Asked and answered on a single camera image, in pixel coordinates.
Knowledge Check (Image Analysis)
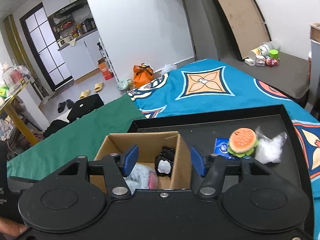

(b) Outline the black slipper right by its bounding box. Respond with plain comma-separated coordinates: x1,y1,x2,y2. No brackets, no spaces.
66,99,75,109

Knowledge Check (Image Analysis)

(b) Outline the yellow side table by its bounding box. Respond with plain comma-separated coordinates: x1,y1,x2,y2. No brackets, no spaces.
1,81,39,146

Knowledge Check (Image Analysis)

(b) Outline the orange cardboard box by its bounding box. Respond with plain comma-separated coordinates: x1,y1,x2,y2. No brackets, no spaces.
98,58,113,80

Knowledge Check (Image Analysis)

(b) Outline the black slipper left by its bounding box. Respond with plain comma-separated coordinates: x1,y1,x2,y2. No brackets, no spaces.
57,101,66,113

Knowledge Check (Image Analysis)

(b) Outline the plush hamburger toy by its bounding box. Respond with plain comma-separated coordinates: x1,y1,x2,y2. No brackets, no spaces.
228,127,258,158

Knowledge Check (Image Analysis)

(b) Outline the green fabric cloth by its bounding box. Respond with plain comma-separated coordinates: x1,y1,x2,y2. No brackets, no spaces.
7,94,145,180

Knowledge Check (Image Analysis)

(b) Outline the black dice stool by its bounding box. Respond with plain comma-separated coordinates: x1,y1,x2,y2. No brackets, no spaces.
67,94,104,123

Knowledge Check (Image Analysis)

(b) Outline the black shallow tray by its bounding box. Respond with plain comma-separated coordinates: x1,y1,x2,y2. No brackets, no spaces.
129,105,314,235

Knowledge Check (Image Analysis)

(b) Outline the blue tissue pack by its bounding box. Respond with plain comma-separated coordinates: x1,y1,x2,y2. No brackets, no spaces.
213,138,240,160

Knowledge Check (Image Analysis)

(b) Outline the yellow slipper right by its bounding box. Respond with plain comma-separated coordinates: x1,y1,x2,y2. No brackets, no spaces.
94,82,104,93

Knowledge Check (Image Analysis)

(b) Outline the large framed board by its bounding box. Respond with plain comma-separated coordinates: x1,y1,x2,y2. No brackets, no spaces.
212,0,271,61

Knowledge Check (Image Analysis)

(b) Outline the yellow slipper left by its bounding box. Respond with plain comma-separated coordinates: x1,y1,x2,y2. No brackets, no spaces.
79,89,91,99

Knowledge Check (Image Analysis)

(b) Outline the black lace scrunchie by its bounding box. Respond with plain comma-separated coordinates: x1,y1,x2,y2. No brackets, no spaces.
155,146,175,178

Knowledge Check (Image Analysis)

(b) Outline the white kitchen cabinet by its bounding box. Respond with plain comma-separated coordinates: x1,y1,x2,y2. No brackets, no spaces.
59,29,102,80

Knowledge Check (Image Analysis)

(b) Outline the white plastic tub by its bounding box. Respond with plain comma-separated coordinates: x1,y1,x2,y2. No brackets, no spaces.
248,42,273,60

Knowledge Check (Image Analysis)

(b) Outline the yellow slipper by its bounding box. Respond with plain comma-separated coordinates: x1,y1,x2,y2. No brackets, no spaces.
79,89,91,99
94,82,104,93

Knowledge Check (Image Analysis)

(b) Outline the fluffy light blue towel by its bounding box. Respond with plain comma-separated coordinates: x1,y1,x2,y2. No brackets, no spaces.
124,163,158,194

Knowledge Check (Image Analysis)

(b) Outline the blue patterned blanket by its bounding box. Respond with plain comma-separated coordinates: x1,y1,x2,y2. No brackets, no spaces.
128,59,319,239

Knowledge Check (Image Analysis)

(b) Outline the green lid jar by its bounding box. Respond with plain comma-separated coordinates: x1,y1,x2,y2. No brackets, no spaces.
269,49,279,60

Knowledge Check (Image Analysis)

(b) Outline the black clothes pile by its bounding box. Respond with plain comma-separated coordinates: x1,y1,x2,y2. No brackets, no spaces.
43,119,69,138

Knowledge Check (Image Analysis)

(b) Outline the clear plastic bag white filling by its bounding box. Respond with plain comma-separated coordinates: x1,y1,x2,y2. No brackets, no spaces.
254,126,287,165

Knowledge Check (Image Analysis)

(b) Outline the person's left hand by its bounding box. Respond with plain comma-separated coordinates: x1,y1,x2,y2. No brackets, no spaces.
0,217,27,239

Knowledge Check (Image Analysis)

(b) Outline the orange gift bag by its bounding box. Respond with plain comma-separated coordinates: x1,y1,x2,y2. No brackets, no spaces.
133,63,154,88

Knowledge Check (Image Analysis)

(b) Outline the black spray bottle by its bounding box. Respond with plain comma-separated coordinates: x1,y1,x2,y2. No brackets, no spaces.
97,42,107,58

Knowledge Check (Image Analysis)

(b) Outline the black slipper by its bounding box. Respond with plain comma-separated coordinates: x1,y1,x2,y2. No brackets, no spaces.
66,99,75,109
57,101,66,113

